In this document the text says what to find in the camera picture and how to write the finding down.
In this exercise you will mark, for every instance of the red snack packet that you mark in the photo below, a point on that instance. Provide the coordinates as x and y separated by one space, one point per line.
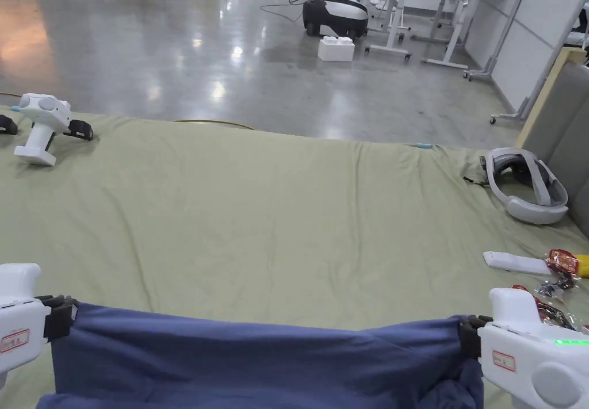
561 261

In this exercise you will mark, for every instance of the white headset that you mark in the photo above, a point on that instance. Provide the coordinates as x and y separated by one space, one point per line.
529 202

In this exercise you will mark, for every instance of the grey padded headboard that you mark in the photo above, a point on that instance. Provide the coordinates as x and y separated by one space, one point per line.
559 119

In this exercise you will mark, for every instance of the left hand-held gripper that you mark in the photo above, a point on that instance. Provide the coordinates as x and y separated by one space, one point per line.
18 317

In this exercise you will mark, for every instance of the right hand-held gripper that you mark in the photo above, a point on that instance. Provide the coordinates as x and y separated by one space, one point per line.
529 349

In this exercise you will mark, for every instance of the spare white hand-held gripper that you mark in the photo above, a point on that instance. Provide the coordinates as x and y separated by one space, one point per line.
41 119

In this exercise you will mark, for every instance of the white and black robot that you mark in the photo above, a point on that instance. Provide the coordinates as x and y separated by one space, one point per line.
336 13

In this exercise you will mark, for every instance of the yellow packet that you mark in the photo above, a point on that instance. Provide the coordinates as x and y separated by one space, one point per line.
583 266

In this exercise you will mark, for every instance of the white flat remote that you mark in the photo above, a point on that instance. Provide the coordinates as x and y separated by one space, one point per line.
515 262

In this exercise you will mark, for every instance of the crumpled red clear wrapper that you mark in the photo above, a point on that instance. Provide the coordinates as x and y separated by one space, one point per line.
554 310

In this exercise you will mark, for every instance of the bed with pale green sheet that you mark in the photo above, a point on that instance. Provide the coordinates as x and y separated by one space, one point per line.
257 225

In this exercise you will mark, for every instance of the dark blue shirt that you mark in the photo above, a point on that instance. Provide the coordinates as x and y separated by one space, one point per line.
257 363

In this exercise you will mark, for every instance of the white foam box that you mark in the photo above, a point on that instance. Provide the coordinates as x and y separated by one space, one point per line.
336 49

